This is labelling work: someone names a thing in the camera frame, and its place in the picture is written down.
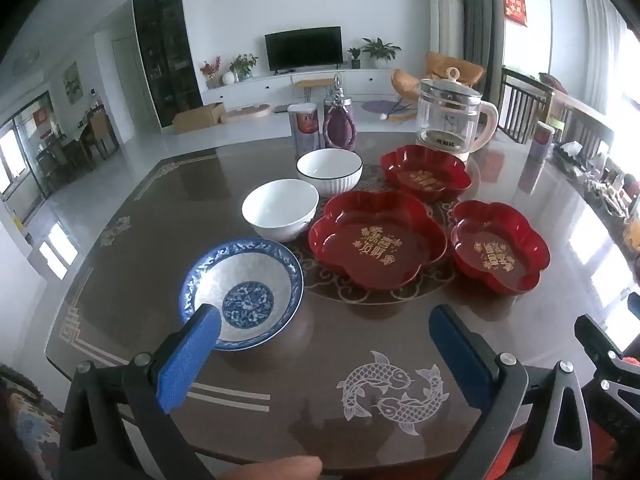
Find large red flower-shaped plate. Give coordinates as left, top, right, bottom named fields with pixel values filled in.
left=308, top=190, right=448, bottom=291

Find dark wooden chair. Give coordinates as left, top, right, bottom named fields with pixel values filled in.
left=550, top=104, right=617, bottom=161
left=498, top=66, right=553, bottom=143

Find red flowers in vase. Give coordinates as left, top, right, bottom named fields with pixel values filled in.
left=200, top=56, right=222, bottom=89

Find white ribbed bowl black rim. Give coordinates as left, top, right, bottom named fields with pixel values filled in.
left=296, top=148, right=363, bottom=198

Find small red flower-shaped plate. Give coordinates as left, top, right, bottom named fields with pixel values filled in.
left=450, top=200, right=551, bottom=295
left=380, top=144, right=473, bottom=204

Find grey curtain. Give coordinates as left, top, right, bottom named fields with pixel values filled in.
left=447, top=0, right=503, bottom=92

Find white low television cabinet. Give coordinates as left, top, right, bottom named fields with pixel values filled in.
left=200, top=66, right=432, bottom=111

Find tall black display cabinet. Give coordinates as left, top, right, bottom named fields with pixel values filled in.
left=132, top=0, right=203, bottom=133

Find purple round floor mat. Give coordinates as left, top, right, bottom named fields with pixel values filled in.
left=361, top=100, right=402, bottom=115

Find red knit garment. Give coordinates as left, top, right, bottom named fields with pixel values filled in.
left=585, top=410, right=640, bottom=480

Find cardboard box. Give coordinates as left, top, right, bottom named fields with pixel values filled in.
left=171, top=102, right=226, bottom=134

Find white sheer curtain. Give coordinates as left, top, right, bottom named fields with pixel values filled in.
left=582, top=0, right=627, bottom=122

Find covered standing air conditioner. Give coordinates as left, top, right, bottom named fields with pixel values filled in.
left=428, top=0, right=463, bottom=68

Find silver red tin canister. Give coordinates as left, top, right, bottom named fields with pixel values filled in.
left=288, top=103, right=321, bottom=158

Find person's left hand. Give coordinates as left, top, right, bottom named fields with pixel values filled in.
left=215, top=455, right=323, bottom=480

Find glass electric kettle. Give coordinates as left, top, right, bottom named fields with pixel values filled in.
left=415, top=66, right=499, bottom=163

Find black flat television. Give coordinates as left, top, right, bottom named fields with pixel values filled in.
left=264, top=26, right=344, bottom=72

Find blue patterned shallow plate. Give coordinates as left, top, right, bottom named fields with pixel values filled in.
left=179, top=238, right=304, bottom=352

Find purple jar with metal clasp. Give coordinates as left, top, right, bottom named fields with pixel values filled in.
left=320, top=74, right=359, bottom=152

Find beige oval pad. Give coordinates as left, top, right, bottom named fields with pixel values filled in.
left=220, top=102, right=271, bottom=122

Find large green potted plant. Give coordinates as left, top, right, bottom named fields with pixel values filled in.
left=361, top=37, right=402, bottom=68

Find small lavender canister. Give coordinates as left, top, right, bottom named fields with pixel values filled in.
left=531, top=121, right=555, bottom=161

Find patterned seat cushion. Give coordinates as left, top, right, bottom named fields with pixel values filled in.
left=0, top=365, right=66, bottom=480

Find wooden stool with metal legs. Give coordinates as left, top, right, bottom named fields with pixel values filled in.
left=293, top=78, right=335, bottom=106

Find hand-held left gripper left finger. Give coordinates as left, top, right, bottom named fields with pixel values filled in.
left=59, top=304, right=223, bottom=480

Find red wall hanging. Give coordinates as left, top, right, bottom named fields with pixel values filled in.
left=502, top=0, right=529, bottom=27

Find green plant in vase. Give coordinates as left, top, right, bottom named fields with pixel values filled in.
left=230, top=54, right=259, bottom=82

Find white bowl blue floral print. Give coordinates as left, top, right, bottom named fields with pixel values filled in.
left=242, top=180, right=320, bottom=242

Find framed wall picture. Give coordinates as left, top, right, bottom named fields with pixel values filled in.
left=62, top=61, right=84, bottom=106

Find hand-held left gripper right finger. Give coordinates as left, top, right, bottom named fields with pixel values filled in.
left=429, top=304, right=593, bottom=480

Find brown dining chair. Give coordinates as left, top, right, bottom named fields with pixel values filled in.
left=80, top=109, right=120, bottom=161

